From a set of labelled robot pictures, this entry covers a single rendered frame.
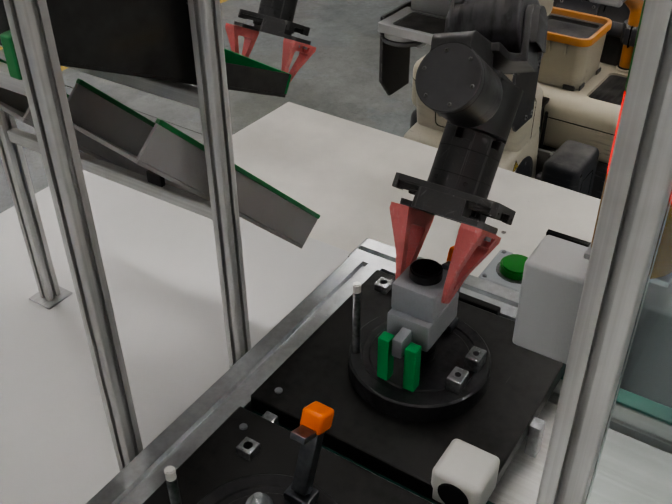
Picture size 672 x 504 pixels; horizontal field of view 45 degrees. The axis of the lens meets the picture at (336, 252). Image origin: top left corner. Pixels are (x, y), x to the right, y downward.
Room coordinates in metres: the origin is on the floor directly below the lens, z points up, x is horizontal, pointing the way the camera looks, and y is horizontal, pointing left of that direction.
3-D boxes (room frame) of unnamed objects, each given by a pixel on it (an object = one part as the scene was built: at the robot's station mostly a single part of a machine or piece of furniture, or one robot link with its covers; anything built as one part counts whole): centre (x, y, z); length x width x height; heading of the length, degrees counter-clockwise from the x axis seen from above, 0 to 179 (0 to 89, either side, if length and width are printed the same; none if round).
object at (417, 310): (0.58, -0.08, 1.06); 0.08 x 0.04 x 0.07; 147
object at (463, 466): (0.46, -0.11, 0.97); 0.05 x 0.05 x 0.04; 57
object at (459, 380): (0.55, -0.11, 1.00); 0.02 x 0.01 x 0.02; 147
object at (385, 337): (0.56, -0.05, 1.01); 0.01 x 0.01 x 0.05; 57
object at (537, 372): (0.59, -0.08, 0.96); 0.24 x 0.24 x 0.02; 57
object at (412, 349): (0.55, -0.07, 1.01); 0.01 x 0.01 x 0.05; 57
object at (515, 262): (0.76, -0.21, 0.96); 0.04 x 0.04 x 0.02
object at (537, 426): (0.52, -0.19, 0.95); 0.01 x 0.01 x 0.04; 57
